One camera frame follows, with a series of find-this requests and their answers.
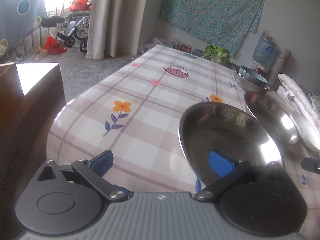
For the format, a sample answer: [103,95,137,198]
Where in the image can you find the steel plate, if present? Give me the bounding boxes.
[178,102,284,185]
[244,92,299,145]

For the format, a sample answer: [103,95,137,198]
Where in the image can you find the teal ceramic bowl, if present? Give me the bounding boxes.
[239,66,267,86]

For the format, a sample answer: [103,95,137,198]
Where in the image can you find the plaid floral tablecloth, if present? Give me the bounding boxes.
[46,44,320,240]

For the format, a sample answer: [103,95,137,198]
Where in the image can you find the teal floral wall cloth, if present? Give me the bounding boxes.
[159,0,265,56]

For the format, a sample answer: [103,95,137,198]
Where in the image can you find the steel bowl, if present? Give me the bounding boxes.
[233,66,272,94]

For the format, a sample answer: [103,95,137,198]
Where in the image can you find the red plastic bag on floor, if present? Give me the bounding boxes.
[44,36,67,55]

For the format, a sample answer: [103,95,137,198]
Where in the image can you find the blue water jug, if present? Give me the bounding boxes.
[252,29,276,64]

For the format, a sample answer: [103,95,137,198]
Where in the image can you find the white quilted blanket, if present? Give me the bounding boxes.
[277,74,319,130]

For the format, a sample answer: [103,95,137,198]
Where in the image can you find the orange bag on wheelchair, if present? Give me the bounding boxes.
[69,0,90,12]

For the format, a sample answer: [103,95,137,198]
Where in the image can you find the green leafy cabbage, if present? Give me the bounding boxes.
[202,44,230,65]

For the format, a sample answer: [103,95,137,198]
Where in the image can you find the beige curtain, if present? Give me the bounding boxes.
[86,0,146,60]

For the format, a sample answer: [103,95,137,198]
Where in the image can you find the blue circle pattern sheet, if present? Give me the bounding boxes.
[0,0,47,56]

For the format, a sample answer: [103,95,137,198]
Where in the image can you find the rolled floral mat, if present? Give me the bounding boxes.
[269,47,291,88]

